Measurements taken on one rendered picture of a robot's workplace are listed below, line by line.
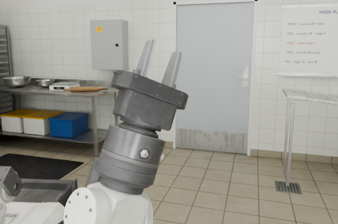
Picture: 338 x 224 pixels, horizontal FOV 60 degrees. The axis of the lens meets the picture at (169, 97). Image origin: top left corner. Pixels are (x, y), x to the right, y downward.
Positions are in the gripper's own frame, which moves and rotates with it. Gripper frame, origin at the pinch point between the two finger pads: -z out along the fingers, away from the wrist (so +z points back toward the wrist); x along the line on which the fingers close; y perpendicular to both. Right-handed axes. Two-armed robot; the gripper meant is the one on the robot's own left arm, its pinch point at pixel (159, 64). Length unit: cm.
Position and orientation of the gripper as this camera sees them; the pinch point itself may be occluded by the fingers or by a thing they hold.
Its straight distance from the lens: 46.0
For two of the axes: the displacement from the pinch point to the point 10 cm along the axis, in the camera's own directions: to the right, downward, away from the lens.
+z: -2.8, 9.5, -1.3
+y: -4.6, -0.2, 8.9
